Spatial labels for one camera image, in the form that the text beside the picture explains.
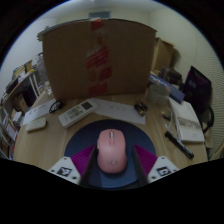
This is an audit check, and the white remote control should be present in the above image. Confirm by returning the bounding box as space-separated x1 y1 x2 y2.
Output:
57 99 99 130

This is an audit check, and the pale blue door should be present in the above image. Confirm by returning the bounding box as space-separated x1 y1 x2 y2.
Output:
87 10 111 20

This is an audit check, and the small black clip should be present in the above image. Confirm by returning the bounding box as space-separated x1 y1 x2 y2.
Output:
133 101 149 117

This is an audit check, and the dark purple panel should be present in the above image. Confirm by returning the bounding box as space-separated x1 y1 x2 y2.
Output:
182 65 213 108

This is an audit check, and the blue book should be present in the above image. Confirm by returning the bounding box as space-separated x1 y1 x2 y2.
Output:
148 72 186 105

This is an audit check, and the black coiled cable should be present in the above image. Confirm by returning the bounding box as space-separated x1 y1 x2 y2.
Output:
48 98 66 115

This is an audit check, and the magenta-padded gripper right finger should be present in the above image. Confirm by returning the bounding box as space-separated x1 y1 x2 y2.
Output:
133 144 180 187

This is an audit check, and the clear plastic container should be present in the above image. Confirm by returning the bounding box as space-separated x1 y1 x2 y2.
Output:
146 82 171 107

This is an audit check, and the small brown cardboard box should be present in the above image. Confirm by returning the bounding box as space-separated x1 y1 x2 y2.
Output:
151 36 175 76

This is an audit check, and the dark blue mouse pad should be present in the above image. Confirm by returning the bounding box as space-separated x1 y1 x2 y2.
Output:
63 118 157 190

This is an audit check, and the shelf unit with books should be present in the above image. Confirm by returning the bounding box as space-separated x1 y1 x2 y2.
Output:
0 105 18 160

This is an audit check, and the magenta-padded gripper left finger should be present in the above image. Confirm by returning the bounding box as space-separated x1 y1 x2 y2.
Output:
48 144 98 188

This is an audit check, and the black box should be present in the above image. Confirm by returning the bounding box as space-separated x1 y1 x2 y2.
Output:
159 66 184 86

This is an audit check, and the cluttered wooden side desk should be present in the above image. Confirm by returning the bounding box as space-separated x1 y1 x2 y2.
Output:
1 61 43 115

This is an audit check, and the clear glass jar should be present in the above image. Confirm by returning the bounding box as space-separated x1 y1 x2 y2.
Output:
34 59 48 90

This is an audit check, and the white printed paper sheet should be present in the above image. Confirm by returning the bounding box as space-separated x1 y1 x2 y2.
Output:
22 97 58 126

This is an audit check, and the black marker pen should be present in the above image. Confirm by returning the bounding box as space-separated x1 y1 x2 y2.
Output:
164 130 195 160

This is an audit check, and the large brown cardboard box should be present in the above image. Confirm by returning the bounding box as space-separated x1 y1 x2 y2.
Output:
41 17 158 101

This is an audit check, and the white book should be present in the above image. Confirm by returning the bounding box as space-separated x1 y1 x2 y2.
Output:
169 97 206 145

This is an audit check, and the pink computer mouse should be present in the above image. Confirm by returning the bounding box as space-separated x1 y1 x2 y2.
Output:
96 128 129 175

